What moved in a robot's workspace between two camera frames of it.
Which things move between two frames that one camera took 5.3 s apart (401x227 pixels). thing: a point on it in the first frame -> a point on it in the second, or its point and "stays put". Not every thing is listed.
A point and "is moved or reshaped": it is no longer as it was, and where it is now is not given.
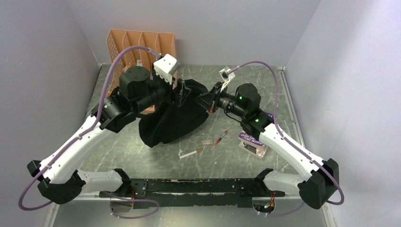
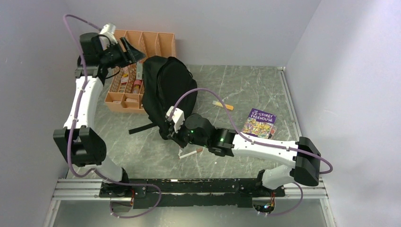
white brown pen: x=198 y=150 stays put
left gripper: x=176 y=97 -> x=134 y=56
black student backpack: x=174 y=122 is moved or reshaped
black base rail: x=192 y=192 stays put
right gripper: x=205 y=100 -> x=176 y=136
